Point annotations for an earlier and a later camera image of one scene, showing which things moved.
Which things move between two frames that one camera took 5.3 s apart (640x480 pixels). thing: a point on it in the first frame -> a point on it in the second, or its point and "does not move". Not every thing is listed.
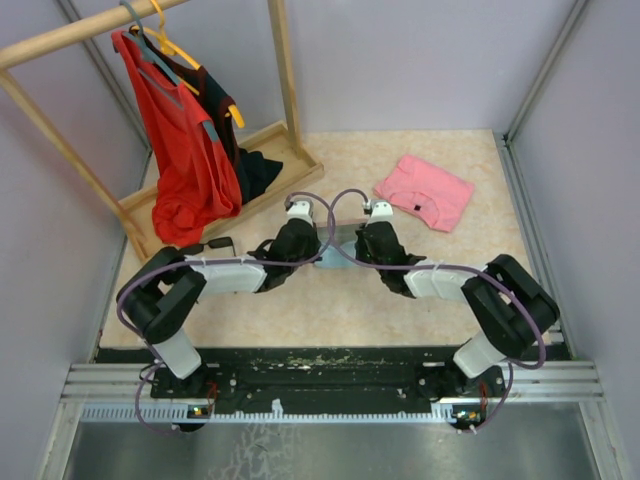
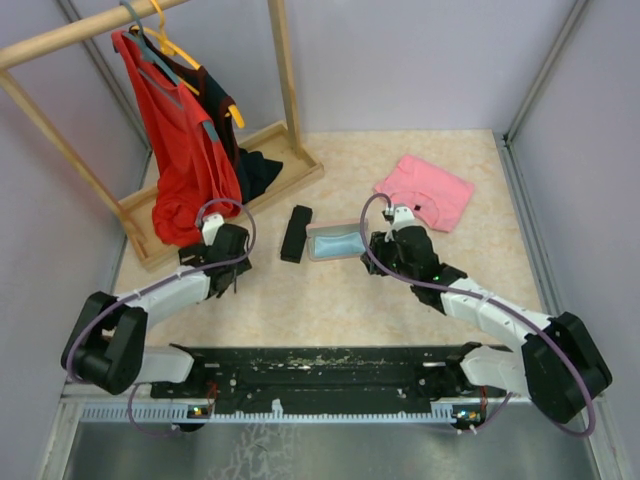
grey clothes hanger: [154, 56] does not move
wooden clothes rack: [143, 238] does not move
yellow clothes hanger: [168, 48] does not move
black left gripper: [314, 239] -> [243, 266]
